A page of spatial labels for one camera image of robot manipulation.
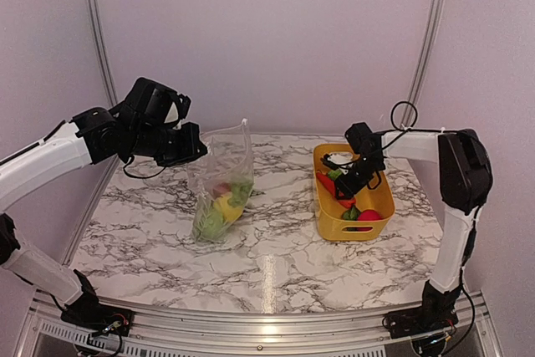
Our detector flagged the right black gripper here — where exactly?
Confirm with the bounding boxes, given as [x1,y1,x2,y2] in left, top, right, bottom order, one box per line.
[334,155,383,199]

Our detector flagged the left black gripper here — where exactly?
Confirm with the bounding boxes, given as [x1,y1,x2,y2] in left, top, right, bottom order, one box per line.
[129,120,206,166]

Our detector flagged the green toy grapes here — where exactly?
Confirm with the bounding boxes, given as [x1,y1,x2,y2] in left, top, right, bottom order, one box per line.
[341,205,361,222]

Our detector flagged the clear zip top bag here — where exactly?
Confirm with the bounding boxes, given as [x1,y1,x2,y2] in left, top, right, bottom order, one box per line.
[186,118,254,243]

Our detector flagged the red toy tomato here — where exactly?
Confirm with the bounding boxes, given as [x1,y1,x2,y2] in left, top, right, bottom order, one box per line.
[212,182,232,197]

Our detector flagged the yellow toy lemon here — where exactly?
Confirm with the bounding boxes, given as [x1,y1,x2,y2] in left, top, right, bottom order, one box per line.
[214,192,244,222]

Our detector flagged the green toy pepper back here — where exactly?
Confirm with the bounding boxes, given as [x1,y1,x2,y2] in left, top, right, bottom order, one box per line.
[192,205,226,242]

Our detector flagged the green toy pepper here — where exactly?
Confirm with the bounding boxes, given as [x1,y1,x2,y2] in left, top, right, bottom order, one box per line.
[231,179,253,205]
[192,205,226,242]

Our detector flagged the green toy pepper front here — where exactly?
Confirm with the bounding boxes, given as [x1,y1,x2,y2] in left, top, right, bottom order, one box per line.
[231,179,253,205]

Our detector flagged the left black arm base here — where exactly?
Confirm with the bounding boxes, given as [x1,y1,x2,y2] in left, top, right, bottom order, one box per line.
[61,303,134,337]

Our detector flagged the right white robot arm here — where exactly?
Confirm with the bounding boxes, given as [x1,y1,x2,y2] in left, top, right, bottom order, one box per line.
[322,122,493,330]

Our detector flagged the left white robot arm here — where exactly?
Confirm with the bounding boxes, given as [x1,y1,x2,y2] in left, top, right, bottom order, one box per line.
[1,107,207,328]

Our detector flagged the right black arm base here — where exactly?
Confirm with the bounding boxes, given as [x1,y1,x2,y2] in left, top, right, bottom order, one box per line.
[382,306,459,339]

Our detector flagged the orange toy carrot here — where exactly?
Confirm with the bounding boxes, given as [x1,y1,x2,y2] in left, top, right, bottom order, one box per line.
[315,171,356,209]

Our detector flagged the green toy bitter gourd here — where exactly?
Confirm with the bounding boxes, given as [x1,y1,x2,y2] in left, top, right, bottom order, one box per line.
[327,169,343,181]

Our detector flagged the left white sensor box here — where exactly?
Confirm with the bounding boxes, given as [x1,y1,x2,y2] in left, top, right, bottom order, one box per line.
[165,92,191,129]

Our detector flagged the red toy fruit front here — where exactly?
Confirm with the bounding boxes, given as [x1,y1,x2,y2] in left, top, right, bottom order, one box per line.
[357,209,382,222]

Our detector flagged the yellow plastic basket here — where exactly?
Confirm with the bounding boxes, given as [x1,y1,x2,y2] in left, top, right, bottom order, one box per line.
[313,143,395,242]

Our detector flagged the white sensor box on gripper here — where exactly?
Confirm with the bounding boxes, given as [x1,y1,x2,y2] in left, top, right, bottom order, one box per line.
[320,152,354,170]

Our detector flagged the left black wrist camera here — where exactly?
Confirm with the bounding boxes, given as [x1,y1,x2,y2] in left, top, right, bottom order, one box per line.
[120,77,181,126]

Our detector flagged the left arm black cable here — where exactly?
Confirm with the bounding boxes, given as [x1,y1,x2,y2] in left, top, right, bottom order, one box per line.
[123,156,166,181]

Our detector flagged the aluminium front rail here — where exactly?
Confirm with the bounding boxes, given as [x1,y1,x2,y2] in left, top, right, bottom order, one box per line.
[16,285,502,357]

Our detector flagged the left aluminium frame post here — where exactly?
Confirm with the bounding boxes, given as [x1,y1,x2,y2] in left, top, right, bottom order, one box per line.
[86,0,119,106]

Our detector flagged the aluminium frame post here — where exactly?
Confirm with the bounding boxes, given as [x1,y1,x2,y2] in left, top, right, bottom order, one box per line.
[408,0,445,105]
[86,0,119,106]

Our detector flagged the right aluminium frame post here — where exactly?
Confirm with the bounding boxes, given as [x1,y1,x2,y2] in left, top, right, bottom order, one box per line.
[408,0,445,105]

